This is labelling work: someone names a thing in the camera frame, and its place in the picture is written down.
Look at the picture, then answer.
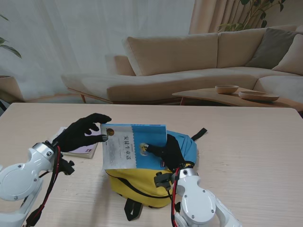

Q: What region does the green plant with long leaves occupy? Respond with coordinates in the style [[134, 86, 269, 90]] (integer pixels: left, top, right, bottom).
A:
[[0, 14, 22, 59]]

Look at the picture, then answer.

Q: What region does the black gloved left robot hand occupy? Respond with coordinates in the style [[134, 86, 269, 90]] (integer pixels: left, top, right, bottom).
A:
[[51, 113, 112, 153]]

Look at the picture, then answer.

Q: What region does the wide shallow wooden bowl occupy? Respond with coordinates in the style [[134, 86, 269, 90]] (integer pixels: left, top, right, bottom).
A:
[[238, 91, 280, 102]]

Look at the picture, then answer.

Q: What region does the wooden coffee table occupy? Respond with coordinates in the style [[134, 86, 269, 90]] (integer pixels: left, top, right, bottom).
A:
[[172, 87, 303, 112]]

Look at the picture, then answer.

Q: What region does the small deep wooden bowl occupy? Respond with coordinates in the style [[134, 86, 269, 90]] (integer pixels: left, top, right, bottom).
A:
[[214, 85, 240, 95]]

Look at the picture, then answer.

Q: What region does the white sheer curtain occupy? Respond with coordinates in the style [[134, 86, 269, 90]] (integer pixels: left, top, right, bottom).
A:
[[0, 0, 196, 102]]

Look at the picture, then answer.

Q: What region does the blue and yellow school bag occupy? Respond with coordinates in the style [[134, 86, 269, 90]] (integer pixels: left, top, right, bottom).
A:
[[105, 127, 208, 222]]

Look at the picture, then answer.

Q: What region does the purple cover book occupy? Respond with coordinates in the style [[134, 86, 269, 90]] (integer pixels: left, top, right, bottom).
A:
[[49, 126, 99, 159]]

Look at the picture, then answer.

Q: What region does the beige corner sofa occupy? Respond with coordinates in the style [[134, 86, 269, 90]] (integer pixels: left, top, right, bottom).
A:
[[61, 25, 303, 105]]

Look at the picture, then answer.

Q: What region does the blue cover book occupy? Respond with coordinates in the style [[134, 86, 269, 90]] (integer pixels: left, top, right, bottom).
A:
[[99, 123, 168, 170]]

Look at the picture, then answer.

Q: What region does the beige sofa cushion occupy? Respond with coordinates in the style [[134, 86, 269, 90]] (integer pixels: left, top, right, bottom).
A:
[[272, 34, 303, 76]]

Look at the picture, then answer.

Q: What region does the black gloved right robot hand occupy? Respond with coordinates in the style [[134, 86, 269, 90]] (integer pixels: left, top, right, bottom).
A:
[[144, 134, 187, 172]]

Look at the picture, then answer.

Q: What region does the red black right arm cable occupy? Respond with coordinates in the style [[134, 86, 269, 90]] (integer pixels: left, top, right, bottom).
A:
[[170, 174, 180, 227]]

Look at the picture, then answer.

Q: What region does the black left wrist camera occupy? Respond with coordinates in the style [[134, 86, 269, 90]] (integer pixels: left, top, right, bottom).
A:
[[60, 158, 76, 176]]

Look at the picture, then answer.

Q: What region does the grey sofa cushion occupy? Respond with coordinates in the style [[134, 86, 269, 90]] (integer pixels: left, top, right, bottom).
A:
[[245, 27, 303, 69]]

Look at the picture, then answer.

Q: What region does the red black left arm cable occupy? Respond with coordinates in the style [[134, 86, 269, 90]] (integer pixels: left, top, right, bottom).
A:
[[26, 146, 62, 225]]

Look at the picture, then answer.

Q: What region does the beige pleated curtain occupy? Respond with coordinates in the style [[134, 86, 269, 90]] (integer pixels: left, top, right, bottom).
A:
[[188, 0, 303, 35]]

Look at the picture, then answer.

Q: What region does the tall green leafy plant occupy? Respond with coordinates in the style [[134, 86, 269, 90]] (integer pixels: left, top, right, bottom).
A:
[[217, 0, 287, 33]]

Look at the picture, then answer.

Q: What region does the beige plant pot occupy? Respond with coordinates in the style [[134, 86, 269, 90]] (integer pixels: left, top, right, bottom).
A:
[[0, 75, 24, 103]]

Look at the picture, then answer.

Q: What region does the red black arm cable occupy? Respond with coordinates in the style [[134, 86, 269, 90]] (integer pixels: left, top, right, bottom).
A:
[[26, 146, 62, 225], [170, 174, 180, 227]]

